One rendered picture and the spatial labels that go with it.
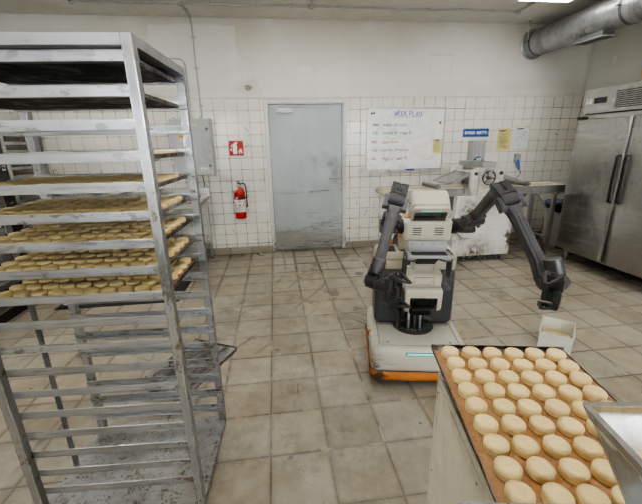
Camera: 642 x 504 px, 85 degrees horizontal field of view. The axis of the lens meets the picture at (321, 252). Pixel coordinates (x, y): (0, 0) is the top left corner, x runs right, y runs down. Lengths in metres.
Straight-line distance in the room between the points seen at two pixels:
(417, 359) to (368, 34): 4.18
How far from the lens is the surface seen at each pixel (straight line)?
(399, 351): 2.37
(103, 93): 1.26
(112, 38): 1.23
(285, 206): 5.15
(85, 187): 1.30
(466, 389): 1.03
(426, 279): 2.23
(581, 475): 0.92
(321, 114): 5.13
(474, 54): 5.85
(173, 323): 1.31
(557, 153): 6.60
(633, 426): 0.41
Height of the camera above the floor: 1.53
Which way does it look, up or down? 17 degrees down
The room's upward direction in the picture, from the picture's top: 1 degrees counter-clockwise
